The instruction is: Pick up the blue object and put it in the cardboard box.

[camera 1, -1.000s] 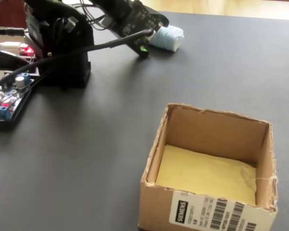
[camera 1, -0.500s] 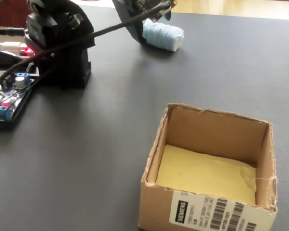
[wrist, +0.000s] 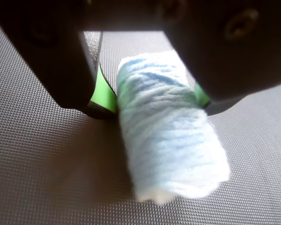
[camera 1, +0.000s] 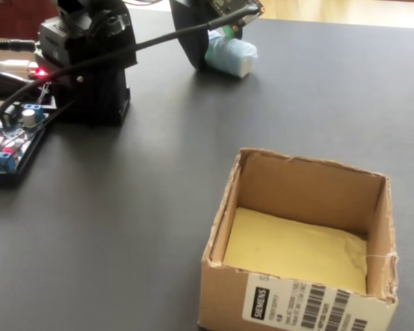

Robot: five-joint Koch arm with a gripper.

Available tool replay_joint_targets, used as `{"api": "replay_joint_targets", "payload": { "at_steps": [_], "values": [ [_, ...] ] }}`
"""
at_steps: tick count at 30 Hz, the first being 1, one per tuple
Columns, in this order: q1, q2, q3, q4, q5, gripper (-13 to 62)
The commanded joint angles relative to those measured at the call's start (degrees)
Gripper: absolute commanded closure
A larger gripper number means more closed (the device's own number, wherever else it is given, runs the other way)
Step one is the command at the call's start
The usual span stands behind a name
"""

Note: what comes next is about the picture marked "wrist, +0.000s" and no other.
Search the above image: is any light blue yarn block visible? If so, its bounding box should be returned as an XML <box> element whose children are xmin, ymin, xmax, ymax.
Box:
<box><xmin>116</xmin><ymin>50</ymin><xmax>231</xmax><ymax>203</ymax></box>

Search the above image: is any thin black gripper finger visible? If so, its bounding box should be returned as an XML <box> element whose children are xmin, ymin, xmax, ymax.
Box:
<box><xmin>0</xmin><ymin>0</ymin><xmax>119</xmax><ymax>120</ymax></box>

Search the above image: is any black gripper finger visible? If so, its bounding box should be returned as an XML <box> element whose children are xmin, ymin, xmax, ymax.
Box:
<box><xmin>163</xmin><ymin>0</ymin><xmax>281</xmax><ymax>116</ymax></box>

